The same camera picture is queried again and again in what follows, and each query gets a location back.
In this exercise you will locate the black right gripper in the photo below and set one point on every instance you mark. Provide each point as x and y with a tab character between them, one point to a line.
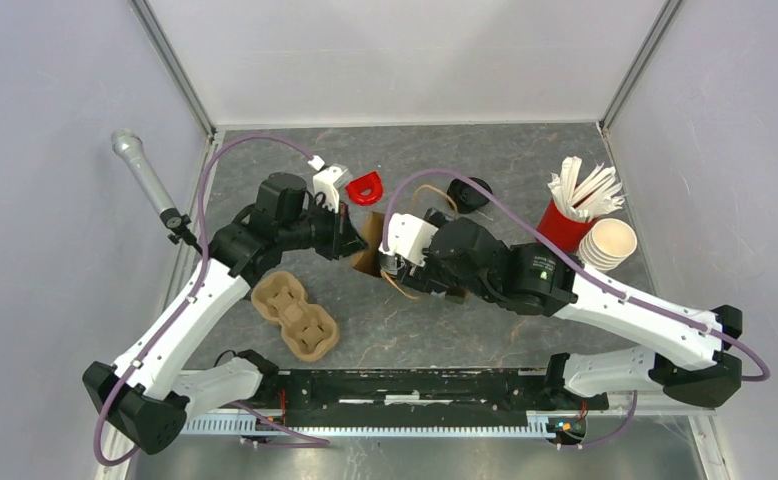
425	277

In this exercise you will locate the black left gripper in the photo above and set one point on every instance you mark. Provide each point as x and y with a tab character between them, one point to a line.
344	237

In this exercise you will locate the green paper bag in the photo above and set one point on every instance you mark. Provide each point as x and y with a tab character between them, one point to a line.
370	245

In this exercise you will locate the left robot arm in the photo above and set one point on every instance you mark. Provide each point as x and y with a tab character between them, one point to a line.
144	393

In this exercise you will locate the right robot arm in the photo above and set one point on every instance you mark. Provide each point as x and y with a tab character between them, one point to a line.
678	351

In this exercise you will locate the stack of black lids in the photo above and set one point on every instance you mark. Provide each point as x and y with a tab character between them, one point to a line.
466	198

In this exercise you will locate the brown cardboard cup carrier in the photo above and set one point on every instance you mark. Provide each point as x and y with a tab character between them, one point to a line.
306	328

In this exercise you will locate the red plastic cup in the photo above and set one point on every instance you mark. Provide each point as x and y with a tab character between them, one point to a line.
562	231

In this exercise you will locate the stack of white paper cups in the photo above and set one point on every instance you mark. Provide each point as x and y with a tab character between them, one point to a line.
608	243

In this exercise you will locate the silver microphone on stand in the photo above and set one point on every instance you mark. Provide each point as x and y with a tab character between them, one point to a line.
130	149

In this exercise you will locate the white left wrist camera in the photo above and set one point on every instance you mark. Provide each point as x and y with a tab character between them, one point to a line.
328	181

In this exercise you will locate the red plastic ring tool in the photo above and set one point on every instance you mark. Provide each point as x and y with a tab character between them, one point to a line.
365	190

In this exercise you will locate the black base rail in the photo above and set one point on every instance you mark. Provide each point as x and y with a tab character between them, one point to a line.
386	398

